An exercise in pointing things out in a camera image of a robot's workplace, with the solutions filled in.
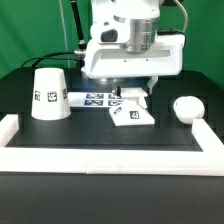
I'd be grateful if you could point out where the white lamp base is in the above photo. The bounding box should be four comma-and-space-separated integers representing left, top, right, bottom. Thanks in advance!
109, 88, 155, 126

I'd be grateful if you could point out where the black cable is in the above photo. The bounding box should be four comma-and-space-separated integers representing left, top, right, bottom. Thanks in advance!
20, 51, 88, 69

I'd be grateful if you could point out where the white U-shaped fence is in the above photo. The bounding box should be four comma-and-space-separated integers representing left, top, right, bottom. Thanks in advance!
0, 114, 224, 176

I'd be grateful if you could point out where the white marker sheet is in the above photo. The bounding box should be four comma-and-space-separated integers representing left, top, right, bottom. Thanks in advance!
68, 92, 123, 108

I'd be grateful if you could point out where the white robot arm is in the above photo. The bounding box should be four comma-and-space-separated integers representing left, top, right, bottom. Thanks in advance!
82, 0, 185, 87

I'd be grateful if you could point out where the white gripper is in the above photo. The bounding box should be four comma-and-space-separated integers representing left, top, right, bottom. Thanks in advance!
83, 19, 185, 99

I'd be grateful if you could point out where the white lamp bulb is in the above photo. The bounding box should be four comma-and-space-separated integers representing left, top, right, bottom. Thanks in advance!
173, 96, 205, 124

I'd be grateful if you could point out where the white lamp shade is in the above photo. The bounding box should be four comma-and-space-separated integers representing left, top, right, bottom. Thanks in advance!
31, 68, 71, 121

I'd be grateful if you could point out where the black corrugated hose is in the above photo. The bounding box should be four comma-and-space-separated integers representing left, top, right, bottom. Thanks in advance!
69, 0, 88, 52

